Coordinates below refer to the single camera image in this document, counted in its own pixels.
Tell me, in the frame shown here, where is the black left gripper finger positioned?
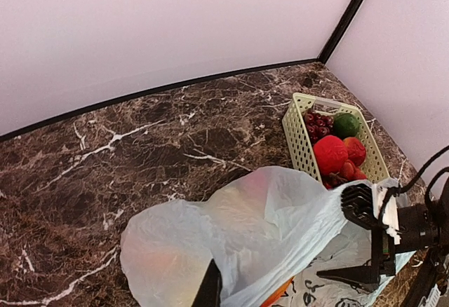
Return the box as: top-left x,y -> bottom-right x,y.
192,259 -> 222,307

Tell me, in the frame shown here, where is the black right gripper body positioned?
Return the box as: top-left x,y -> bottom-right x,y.
370,204 -> 441,276

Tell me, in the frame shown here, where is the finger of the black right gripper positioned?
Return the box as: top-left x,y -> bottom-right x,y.
316,264 -> 381,292

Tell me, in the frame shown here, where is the light blue printed plastic bag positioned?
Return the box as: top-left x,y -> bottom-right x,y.
119,165 -> 418,307

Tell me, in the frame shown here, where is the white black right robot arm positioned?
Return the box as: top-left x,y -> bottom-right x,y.
317,147 -> 448,306

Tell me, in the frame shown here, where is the large red fruit right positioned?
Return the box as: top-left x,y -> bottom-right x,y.
343,137 -> 366,167

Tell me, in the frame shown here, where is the large red fruit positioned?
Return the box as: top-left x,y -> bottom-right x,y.
343,137 -> 366,167
313,135 -> 348,175

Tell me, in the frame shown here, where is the large red fruit left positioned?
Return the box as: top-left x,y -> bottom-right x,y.
313,135 -> 348,175

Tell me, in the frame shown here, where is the green avocado fruit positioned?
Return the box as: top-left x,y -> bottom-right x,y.
333,113 -> 361,139

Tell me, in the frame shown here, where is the pale green perforated basket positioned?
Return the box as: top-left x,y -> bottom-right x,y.
282,93 -> 389,183

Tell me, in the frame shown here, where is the bunch of small peaches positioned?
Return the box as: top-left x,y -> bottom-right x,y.
321,160 -> 367,189

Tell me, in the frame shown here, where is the dark purple grape bunch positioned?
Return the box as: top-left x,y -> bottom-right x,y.
303,109 -> 333,144

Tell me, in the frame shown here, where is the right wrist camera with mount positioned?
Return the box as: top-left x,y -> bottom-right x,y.
340,183 -> 401,245

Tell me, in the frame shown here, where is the black right corner frame post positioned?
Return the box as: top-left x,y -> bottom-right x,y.
317,0 -> 364,64

